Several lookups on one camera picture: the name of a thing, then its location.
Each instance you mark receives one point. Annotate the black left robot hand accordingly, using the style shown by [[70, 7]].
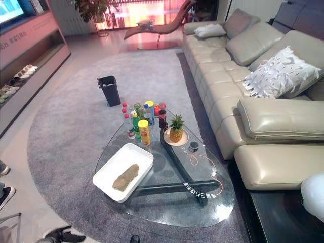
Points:
[[59, 235]]

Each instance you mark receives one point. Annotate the white rectangular tray basket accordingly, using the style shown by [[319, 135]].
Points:
[[111, 169]]

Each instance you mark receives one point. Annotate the person's foot black shoe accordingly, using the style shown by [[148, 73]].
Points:
[[6, 196]]

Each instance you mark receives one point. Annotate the robot dark foot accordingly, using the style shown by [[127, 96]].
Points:
[[135, 239]]

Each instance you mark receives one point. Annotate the person's foot grey shoe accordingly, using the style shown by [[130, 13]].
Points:
[[3, 169]]

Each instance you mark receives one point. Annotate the grey oval rug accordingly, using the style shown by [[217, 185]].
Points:
[[63, 126]]

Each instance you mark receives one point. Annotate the glass coffee table black base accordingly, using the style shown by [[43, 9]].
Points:
[[177, 187]]

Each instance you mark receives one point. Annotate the clear bottle red label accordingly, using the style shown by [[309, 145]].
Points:
[[127, 125]]

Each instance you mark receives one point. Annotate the yellow chips can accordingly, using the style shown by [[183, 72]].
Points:
[[145, 132]]

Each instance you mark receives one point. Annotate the green bottle yellow cap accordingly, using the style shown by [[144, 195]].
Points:
[[135, 122]]

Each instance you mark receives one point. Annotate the clear bottle red cap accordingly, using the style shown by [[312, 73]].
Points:
[[124, 104], [124, 111]]

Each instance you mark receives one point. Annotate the clear bottle green label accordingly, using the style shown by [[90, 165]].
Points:
[[137, 107]]

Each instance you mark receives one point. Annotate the black trash bin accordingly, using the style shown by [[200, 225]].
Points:
[[111, 92]]

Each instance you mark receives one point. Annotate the yellow lid can blue label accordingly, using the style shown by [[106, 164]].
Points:
[[150, 111]]

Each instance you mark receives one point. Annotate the pale green shoe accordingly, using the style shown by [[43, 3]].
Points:
[[8, 89]]

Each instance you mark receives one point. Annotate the dark cola bottle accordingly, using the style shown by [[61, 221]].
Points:
[[162, 119]]

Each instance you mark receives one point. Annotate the pineapple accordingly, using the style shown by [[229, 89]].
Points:
[[176, 132]]

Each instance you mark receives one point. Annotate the red drink bottle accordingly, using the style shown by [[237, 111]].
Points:
[[157, 110]]

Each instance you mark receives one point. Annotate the round wooden plate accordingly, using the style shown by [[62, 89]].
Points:
[[186, 138]]

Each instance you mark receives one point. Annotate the small black round jar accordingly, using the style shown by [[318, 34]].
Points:
[[194, 147]]

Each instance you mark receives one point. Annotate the white slipper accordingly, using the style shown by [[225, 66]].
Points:
[[20, 75], [30, 69]]

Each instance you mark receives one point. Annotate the long low tv cabinet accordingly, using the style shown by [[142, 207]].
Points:
[[30, 33]]

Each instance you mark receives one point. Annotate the black side table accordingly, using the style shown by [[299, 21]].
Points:
[[278, 220]]

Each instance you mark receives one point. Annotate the beige leather sofa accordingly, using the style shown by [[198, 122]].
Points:
[[222, 86]]

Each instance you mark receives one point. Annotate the green potted plant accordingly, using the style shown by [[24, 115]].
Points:
[[88, 8]]

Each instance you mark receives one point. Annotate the television screen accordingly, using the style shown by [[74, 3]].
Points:
[[8, 8]]

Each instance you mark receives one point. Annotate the brown lounge chair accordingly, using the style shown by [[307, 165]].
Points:
[[167, 27]]

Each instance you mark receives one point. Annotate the small white feathered pillow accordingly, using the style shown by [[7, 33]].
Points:
[[210, 31]]

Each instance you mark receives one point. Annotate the white rounded blurry object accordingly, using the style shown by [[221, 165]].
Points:
[[314, 197]]

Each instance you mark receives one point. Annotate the large white feathered pillow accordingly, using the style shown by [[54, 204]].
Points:
[[281, 73]]

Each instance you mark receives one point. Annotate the grey sofa cushion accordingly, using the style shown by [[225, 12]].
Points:
[[240, 21]]

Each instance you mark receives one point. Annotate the dark grey cabinet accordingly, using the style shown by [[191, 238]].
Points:
[[298, 15]]

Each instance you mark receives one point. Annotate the grey metal frame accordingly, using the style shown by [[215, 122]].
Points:
[[17, 222]]

